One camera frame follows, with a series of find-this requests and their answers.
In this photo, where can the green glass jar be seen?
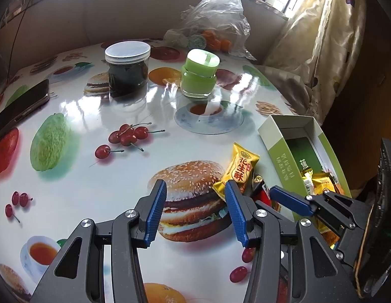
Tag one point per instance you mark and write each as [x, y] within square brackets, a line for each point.
[198, 76]

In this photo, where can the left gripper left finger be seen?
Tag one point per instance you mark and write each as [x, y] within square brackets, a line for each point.
[77, 272]

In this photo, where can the green white cardboard box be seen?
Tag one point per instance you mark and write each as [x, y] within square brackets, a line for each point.
[296, 143]

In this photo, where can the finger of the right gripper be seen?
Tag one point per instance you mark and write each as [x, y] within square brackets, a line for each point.
[292, 201]

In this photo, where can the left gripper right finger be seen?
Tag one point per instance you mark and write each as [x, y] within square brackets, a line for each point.
[315, 271]

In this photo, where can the clear plastic bag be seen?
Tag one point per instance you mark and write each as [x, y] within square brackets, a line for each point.
[214, 25]

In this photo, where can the red black candy packet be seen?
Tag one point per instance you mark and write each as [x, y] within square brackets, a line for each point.
[259, 190]

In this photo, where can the yellow peanut candy packet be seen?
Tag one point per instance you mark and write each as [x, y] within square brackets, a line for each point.
[239, 170]

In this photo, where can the dark jar white lid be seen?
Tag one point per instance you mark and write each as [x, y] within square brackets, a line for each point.
[128, 67]

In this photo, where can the gold foil packet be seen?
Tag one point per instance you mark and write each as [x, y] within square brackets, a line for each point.
[307, 181]

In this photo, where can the black smartphone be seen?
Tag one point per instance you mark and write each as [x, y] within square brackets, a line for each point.
[24, 105]

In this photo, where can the beige floral curtain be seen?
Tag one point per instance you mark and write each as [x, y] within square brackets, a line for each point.
[315, 53]

